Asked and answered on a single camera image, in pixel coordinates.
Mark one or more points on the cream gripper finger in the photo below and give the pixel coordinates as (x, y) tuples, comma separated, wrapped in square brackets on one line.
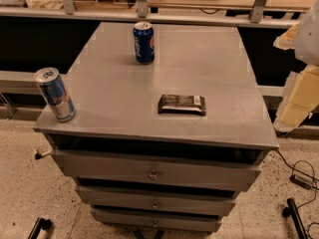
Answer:
[(300, 98), (286, 41)]

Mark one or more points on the black rxbar chocolate bar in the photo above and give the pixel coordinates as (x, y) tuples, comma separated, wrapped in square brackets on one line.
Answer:
[(182, 104)]

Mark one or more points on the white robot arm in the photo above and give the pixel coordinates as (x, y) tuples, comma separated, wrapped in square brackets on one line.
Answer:
[(307, 38)]

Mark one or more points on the blue pepsi can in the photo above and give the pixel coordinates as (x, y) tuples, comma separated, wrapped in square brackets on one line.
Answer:
[(144, 42)]

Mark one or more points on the red bull can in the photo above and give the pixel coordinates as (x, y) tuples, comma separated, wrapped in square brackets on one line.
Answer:
[(52, 88)]

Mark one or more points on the top grey drawer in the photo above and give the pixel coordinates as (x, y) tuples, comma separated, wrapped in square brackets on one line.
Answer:
[(157, 169)]

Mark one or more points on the grey drawer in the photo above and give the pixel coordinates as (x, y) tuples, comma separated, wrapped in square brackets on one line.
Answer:
[(155, 201), (156, 220), (157, 169)]

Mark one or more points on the black right base leg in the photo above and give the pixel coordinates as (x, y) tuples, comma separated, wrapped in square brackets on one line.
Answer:
[(291, 211)]

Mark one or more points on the black base leg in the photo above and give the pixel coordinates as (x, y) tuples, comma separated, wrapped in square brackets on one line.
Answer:
[(40, 224), (291, 211)]

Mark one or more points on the middle grey drawer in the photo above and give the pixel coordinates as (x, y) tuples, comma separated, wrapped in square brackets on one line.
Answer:
[(155, 201)]

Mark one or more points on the grey drawer cabinet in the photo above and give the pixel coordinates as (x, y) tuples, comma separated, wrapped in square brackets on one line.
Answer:
[(116, 100)]

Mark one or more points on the bottom grey drawer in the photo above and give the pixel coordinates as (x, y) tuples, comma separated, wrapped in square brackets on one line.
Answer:
[(156, 220)]

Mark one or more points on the black left base leg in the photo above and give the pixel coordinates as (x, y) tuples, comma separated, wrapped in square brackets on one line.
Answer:
[(40, 224)]

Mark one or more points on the metal shelf rail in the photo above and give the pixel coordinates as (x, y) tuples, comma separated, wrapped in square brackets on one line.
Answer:
[(237, 13)]

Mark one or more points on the black power adapter with cable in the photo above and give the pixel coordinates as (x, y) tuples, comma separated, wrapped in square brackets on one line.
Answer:
[(306, 181)]

